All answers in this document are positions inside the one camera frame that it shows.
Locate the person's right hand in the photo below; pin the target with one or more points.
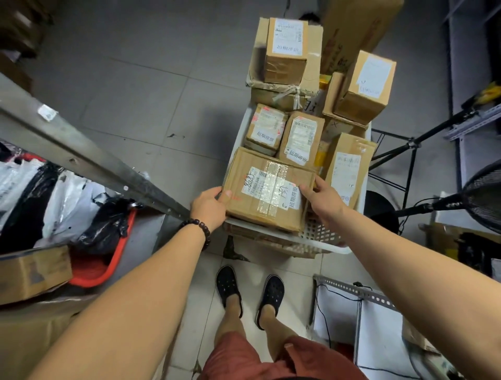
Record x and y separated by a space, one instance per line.
327 203

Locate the person's left hand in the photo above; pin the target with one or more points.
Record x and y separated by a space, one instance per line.
207 209

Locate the wide box with clear tape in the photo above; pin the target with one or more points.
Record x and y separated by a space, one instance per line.
242 207

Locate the white plastic basket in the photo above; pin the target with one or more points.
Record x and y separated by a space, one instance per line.
340 248

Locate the corrugated parcel yellow tape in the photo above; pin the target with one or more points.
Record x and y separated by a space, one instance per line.
321 156

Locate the narrow box with long label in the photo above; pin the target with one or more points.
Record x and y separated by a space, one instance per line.
336 148

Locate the small glossy-label cardboard box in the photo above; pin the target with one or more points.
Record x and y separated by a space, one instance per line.
287 125

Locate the small box with label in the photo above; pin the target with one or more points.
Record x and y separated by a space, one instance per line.
360 109

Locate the squarish white-label cardboard box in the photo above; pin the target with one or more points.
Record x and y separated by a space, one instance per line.
332 98

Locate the person's right forearm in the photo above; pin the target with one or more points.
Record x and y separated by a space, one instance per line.
422 293

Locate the person's left forearm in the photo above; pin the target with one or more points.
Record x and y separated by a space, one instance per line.
125 313

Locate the person's black shoe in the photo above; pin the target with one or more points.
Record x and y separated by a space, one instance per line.
272 291
227 284

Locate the person's red trouser leg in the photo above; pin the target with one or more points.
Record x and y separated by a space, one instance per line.
332 360
235 360

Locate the large brown cardboard carton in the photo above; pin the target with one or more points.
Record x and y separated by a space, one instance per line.
31 340

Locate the black standing fan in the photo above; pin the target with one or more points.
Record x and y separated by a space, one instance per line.
381 211

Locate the white paper sign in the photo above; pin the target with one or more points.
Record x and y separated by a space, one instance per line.
313 103

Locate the black tripod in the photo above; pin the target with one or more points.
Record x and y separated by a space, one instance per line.
413 145

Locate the olive brown box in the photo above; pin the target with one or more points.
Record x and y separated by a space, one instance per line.
440 239

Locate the yellow tape piece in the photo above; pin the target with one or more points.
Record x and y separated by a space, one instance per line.
325 82

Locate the white flat board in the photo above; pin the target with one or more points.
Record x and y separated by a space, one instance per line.
379 336

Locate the black machine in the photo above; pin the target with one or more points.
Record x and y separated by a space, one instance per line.
477 254

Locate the tall printed floor carton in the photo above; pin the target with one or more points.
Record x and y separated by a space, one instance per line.
352 27

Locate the brown carton with dark print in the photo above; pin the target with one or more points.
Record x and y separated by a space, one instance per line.
35 274

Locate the black floor object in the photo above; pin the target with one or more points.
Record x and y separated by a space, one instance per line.
309 17

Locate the white storage rack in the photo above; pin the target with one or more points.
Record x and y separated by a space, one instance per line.
465 58

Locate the dark cluttered goods pile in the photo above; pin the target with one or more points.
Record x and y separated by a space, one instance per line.
19 31

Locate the grey metal rack frame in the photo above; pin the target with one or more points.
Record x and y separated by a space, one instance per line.
78 156

